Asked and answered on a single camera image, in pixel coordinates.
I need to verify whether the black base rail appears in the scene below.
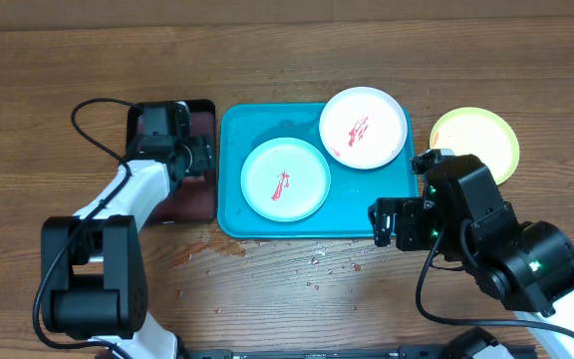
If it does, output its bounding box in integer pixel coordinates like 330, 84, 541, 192
181, 344, 445, 359

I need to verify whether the teal plastic tray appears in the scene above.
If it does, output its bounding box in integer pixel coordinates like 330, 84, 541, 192
217, 103, 419, 238

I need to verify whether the light blue plate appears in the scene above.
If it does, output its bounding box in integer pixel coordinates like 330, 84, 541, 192
240, 138, 331, 222

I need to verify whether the yellow-green plate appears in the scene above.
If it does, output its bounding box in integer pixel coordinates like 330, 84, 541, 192
429, 107, 520, 184

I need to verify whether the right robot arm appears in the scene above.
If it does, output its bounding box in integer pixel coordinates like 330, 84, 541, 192
368, 150, 574, 358

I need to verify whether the white plate with sauce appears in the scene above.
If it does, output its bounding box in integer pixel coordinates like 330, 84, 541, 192
319, 87, 409, 170

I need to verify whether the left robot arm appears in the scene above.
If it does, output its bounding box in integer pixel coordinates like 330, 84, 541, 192
32, 133, 215, 358

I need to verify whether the black rectangular sponge tray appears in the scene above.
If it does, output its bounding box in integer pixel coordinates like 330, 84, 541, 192
120, 100, 217, 224

